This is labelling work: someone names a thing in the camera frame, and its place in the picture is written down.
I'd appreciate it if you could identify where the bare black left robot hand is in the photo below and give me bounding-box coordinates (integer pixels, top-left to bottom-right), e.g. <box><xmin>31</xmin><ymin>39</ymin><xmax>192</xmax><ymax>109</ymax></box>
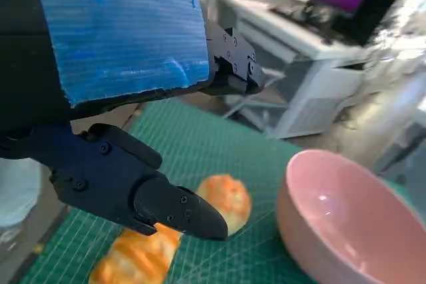
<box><xmin>0</xmin><ymin>0</ymin><xmax>267</xmax><ymax>241</ymax></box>

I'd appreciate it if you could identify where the round toy bread roll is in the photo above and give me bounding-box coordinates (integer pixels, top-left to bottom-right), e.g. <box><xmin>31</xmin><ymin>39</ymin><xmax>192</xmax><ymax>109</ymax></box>
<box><xmin>196</xmin><ymin>174</ymin><xmax>253</xmax><ymax>237</ymax></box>

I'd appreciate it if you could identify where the long toy bread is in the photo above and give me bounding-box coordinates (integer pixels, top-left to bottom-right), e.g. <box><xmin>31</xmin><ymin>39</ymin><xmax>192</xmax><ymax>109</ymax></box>
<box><xmin>88</xmin><ymin>222</ymin><xmax>184</xmax><ymax>284</ymax></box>

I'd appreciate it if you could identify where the pink bowl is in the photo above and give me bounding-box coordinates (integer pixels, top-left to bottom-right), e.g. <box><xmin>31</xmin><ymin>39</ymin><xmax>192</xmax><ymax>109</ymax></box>
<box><xmin>276</xmin><ymin>150</ymin><xmax>426</xmax><ymax>284</ymax></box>

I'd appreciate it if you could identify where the green cutting mat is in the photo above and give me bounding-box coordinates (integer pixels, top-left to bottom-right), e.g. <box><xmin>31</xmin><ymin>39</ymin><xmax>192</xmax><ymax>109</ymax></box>
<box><xmin>18</xmin><ymin>100</ymin><xmax>426</xmax><ymax>284</ymax></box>

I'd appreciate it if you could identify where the white desk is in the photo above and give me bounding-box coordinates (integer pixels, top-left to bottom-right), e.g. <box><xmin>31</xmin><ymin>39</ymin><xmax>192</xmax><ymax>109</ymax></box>
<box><xmin>216</xmin><ymin>0</ymin><xmax>377</xmax><ymax>65</ymax></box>

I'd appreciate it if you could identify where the white perforated cabinet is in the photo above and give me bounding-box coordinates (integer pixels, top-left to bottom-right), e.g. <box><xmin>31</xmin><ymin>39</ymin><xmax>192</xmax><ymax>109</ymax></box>
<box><xmin>272</xmin><ymin>57</ymin><xmax>370</xmax><ymax>140</ymax></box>

